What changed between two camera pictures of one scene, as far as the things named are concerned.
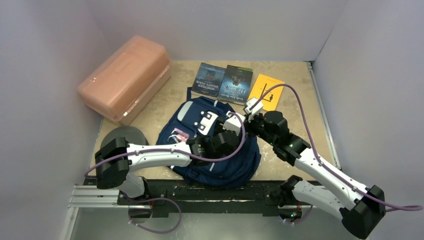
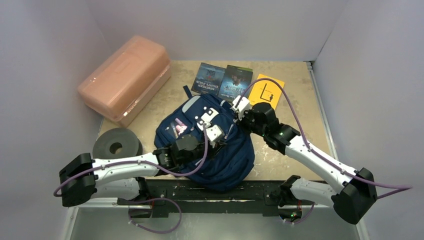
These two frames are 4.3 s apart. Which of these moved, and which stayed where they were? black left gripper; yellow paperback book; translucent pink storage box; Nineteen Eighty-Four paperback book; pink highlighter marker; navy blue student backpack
Moved: black left gripper; pink highlighter marker
Stayed: yellow paperback book; navy blue student backpack; Nineteen Eighty-Four paperback book; translucent pink storage box
